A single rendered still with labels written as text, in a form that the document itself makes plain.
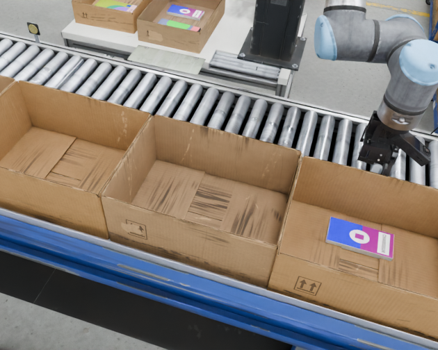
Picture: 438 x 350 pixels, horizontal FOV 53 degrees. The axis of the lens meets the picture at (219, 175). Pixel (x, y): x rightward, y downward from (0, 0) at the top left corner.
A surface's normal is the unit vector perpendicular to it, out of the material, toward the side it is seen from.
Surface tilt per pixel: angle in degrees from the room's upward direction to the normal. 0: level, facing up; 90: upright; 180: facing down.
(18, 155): 1
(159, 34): 91
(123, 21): 91
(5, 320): 0
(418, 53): 5
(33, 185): 90
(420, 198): 89
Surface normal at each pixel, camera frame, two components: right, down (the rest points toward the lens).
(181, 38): -0.28, 0.71
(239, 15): 0.06, -0.67
